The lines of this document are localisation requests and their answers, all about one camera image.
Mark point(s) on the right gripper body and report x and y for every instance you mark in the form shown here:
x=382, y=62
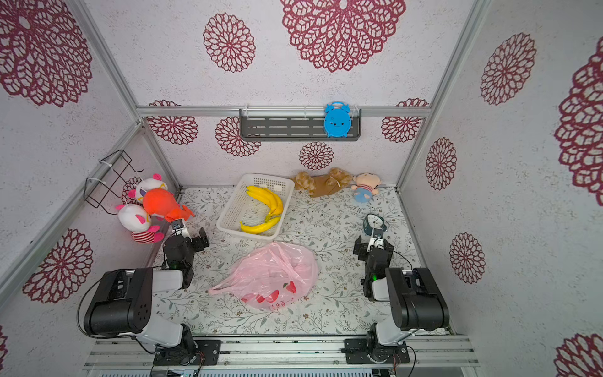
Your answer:
x=372, y=250

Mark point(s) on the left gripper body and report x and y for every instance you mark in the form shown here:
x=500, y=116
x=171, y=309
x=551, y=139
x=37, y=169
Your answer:
x=189, y=242

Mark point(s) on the pink plastic bag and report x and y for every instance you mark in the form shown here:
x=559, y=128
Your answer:
x=271, y=277

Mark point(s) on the yellow banana bunch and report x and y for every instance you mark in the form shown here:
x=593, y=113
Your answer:
x=270, y=199

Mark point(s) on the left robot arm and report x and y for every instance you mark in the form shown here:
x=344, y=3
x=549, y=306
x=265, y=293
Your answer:
x=122, y=305

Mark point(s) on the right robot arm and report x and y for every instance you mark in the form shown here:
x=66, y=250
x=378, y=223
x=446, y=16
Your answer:
x=414, y=299

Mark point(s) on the single yellow banana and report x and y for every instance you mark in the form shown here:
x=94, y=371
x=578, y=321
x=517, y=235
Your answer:
x=261, y=228

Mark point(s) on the red plush toy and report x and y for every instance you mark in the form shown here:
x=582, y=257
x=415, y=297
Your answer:
x=161, y=203

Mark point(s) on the white pink plush lower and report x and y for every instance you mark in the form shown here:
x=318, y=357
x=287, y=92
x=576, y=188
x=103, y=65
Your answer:
x=135, y=219

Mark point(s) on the white pink plush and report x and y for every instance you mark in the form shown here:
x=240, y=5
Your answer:
x=135, y=219
x=135, y=195

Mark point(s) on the white pink plush upper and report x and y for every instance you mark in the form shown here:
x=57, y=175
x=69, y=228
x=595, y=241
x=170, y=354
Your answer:
x=135, y=195

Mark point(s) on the small doll blue outfit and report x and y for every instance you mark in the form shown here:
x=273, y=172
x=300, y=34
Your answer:
x=365, y=187

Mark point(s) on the white plastic basket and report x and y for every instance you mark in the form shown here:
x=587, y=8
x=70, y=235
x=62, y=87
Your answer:
x=251, y=212

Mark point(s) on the brown teddy bear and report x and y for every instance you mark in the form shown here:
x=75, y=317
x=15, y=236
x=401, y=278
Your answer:
x=323, y=185

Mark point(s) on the blue alarm clock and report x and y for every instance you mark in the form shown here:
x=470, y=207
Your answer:
x=337, y=121

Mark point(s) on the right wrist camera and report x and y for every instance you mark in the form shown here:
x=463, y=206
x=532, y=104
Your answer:
x=376, y=239

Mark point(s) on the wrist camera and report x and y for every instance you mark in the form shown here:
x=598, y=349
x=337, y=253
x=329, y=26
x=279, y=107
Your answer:
x=376, y=239
x=179, y=228

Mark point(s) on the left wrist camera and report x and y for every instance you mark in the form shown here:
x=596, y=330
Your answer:
x=179, y=228

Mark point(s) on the black wire rack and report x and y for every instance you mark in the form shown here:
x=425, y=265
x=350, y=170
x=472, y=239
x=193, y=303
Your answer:
x=118, y=176

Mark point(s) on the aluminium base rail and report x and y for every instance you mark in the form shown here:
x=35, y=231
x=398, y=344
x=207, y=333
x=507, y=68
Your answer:
x=332, y=352

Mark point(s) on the grey wall shelf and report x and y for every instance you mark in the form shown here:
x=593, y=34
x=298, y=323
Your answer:
x=304, y=127

